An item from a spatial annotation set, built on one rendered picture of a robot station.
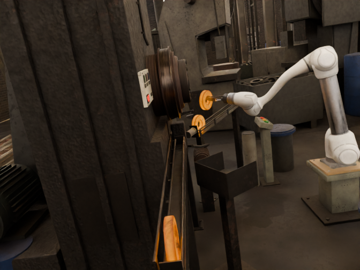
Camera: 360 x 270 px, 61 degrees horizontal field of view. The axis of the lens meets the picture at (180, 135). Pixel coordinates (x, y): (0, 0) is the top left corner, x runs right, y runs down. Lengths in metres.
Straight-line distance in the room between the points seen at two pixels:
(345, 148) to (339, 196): 0.48
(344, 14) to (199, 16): 2.13
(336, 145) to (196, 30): 3.05
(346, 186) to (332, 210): 0.20
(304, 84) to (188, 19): 1.86
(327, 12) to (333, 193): 3.24
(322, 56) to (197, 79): 2.93
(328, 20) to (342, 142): 3.21
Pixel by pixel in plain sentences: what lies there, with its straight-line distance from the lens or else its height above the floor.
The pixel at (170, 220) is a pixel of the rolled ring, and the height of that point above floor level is 0.77.
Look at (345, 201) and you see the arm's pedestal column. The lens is 2.52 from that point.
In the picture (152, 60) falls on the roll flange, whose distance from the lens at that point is 1.91.
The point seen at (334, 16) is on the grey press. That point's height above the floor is 1.44.
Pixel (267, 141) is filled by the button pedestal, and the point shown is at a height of 0.41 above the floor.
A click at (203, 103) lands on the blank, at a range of 2.37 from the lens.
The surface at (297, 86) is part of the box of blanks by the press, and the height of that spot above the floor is 0.62.
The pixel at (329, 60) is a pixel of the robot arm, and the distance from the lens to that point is 2.01.
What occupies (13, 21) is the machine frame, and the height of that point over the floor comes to 1.56.
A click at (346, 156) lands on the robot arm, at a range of 2.14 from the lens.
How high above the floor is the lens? 1.31
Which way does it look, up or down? 15 degrees down
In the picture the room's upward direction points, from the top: 9 degrees counter-clockwise
